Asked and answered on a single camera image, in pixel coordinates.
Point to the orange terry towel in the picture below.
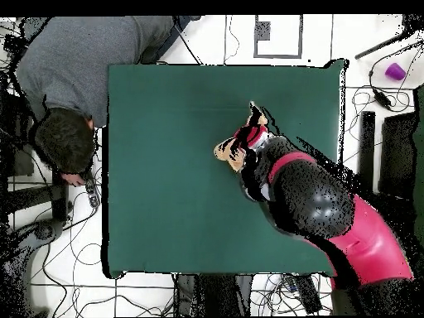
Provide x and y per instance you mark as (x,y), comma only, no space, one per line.
(237,162)

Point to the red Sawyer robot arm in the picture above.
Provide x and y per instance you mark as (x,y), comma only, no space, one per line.
(371,245)

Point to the person's hand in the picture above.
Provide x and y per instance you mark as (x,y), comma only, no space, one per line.
(74,179)

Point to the dark green table cloth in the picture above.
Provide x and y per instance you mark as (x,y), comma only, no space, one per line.
(165,198)

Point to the black stand bar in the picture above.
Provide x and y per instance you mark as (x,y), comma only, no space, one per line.
(59,202)
(367,149)

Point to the black power adapter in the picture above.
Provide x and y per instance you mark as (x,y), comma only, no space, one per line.
(382,98)

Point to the black panel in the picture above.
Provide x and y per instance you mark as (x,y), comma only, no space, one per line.
(397,155)
(15,159)

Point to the purple cup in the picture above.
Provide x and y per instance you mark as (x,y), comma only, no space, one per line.
(395,72)

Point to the black rod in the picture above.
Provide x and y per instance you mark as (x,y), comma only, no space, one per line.
(381,44)

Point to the black device box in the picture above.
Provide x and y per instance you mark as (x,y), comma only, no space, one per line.
(308,293)

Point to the black power strip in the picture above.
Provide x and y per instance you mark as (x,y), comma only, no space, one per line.
(92,195)

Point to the person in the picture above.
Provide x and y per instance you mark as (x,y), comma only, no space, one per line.
(82,59)

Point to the black square floor frame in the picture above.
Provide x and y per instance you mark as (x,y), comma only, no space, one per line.
(263,31)

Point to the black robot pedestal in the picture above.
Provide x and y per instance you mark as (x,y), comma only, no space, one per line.
(212,294)

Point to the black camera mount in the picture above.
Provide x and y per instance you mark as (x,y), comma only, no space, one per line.
(44,231)

